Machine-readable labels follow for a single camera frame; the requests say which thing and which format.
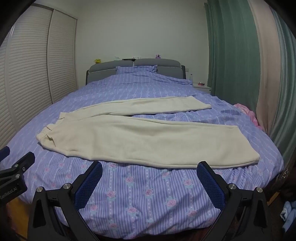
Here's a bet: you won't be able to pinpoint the pale green curtain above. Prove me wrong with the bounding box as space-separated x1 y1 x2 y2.
269 7 296 163

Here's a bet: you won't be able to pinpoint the cream pants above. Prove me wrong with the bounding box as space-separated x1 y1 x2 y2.
36 95 260 168

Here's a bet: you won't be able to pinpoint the blue floral pillow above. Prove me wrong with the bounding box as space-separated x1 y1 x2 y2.
116 65 158 75

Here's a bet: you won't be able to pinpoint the beige curtain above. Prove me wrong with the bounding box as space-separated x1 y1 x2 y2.
247 0 281 137

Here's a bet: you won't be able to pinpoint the blue floral duvet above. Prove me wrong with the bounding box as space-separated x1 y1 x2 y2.
1 66 285 240

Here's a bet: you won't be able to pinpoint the dark green curtain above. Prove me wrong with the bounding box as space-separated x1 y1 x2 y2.
205 0 263 112

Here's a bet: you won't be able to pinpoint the grey padded headboard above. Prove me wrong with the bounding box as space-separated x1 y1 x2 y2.
86 58 186 86

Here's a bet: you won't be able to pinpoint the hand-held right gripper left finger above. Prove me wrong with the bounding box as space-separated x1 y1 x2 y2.
27 161 103 241

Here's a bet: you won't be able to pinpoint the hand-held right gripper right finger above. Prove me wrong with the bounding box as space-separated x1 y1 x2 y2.
196 161 275 241

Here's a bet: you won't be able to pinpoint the pink cloth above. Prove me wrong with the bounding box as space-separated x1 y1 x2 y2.
233 103 263 131

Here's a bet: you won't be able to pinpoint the white nightstand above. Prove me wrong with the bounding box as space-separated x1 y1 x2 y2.
193 82 212 94

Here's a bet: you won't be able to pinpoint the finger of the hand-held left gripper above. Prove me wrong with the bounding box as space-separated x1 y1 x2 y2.
0 146 10 161
5 152 36 175

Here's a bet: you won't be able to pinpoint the light blue cloth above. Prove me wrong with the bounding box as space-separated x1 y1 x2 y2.
280 200 292 226

